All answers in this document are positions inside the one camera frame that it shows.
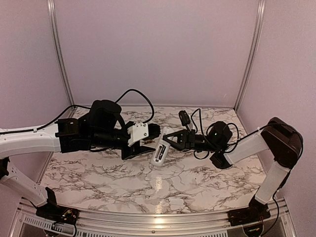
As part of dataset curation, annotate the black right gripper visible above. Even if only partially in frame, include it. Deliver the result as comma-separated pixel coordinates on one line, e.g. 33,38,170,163
162,129,219,152

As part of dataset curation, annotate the white remote control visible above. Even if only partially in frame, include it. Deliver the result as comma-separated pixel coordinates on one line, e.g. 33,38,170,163
150,127,173,166

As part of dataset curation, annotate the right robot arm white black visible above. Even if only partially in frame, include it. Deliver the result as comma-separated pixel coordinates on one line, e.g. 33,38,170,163
162,117,303,221

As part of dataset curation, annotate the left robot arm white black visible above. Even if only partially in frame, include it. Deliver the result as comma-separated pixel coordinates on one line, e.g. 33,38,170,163
0,100,160,220

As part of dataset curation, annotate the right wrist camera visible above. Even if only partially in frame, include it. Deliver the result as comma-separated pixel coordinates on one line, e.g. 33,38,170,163
178,110,194,131

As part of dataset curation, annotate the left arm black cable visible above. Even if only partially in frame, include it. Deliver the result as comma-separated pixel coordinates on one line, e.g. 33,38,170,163
0,88,155,135

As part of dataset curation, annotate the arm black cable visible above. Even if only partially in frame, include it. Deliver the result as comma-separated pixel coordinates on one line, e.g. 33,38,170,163
190,108,289,215
0,88,155,135

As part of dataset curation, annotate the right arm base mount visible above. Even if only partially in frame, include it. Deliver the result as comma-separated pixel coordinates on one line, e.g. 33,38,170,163
228,204,271,226

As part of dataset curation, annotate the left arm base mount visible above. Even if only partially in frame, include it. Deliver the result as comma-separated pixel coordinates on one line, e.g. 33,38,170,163
36,204,79,225

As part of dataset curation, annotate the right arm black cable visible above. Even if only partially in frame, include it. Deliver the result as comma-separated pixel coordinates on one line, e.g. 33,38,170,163
190,108,289,215

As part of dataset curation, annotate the front aluminium rail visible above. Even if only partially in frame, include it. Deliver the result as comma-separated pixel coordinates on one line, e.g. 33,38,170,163
8,198,297,237

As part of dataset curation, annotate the right aluminium frame post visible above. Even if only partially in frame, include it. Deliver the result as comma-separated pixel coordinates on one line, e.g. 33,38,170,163
234,0,266,112

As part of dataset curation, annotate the aluminium frame post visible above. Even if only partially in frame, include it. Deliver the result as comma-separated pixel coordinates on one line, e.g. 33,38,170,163
234,0,266,112
47,0,75,105

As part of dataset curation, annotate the left aluminium frame post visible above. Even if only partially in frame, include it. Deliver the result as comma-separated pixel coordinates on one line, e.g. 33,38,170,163
47,0,75,105

